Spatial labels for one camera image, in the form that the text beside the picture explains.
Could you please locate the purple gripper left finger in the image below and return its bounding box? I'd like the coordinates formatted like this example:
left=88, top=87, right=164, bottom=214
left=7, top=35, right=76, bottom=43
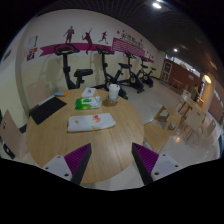
left=42, top=143, right=92, bottom=185

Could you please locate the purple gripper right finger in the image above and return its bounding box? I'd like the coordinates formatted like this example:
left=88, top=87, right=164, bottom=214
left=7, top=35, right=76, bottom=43
left=132, top=143, right=182, bottom=185

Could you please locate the white folded towel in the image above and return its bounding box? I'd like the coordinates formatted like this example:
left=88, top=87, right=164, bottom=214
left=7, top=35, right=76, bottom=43
left=68, top=113, right=116, bottom=132

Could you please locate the wooden chair right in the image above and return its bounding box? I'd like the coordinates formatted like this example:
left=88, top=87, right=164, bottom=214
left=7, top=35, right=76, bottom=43
left=144, top=116, right=181, bottom=153

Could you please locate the wooden stool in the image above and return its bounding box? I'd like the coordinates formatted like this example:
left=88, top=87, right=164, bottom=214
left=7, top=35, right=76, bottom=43
left=154, top=106, right=170, bottom=121

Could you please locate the round wooden table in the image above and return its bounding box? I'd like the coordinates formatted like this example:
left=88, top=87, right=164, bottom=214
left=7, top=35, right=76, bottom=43
left=26, top=89, right=144, bottom=183

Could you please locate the black tablet case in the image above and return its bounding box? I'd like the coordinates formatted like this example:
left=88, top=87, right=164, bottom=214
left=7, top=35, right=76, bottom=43
left=30, top=97, right=66, bottom=125

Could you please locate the green wet wipes pack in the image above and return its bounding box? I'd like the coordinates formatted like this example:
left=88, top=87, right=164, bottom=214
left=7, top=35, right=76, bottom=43
left=75, top=96, right=102, bottom=110

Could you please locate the wooden table background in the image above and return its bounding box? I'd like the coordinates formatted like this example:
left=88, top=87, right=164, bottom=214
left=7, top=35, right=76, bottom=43
left=177, top=96, right=208, bottom=122

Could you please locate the blue orange marker pen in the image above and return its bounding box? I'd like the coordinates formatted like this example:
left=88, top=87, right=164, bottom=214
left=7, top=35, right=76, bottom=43
left=54, top=92, right=67, bottom=96

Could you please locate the round wooden coaster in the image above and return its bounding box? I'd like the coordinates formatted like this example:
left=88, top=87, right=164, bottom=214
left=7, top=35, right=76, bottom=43
left=102, top=99, right=118, bottom=107

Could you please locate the white tissue packet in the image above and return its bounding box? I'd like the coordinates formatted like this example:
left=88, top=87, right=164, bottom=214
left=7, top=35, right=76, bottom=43
left=82, top=87, right=95, bottom=97

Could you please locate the person in background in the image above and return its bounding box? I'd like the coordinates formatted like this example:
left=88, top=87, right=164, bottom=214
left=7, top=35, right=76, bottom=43
left=191, top=84, right=199, bottom=102

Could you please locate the white plastic cup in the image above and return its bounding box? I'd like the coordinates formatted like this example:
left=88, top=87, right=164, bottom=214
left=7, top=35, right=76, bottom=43
left=109, top=84, right=120, bottom=101

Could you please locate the black exercise bike far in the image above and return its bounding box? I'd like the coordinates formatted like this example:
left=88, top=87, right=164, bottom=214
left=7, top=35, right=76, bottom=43
left=137, top=56, right=155, bottom=88

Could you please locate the black exercise bike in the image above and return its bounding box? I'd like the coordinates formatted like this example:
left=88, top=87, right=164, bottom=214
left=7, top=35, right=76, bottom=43
left=137, top=56, right=155, bottom=88
left=95, top=45, right=130, bottom=100
left=118, top=50, right=146, bottom=94
left=54, top=43, right=93, bottom=90

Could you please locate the black exercise bike right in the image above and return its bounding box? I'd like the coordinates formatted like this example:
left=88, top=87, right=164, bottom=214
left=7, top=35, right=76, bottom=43
left=118, top=50, right=146, bottom=94

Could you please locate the black exercise bike left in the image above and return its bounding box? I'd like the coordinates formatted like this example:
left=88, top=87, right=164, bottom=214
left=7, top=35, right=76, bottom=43
left=54, top=43, right=93, bottom=90

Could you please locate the black exercise bike middle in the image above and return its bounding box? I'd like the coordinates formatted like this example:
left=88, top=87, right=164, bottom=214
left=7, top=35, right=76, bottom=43
left=95, top=45, right=130, bottom=100

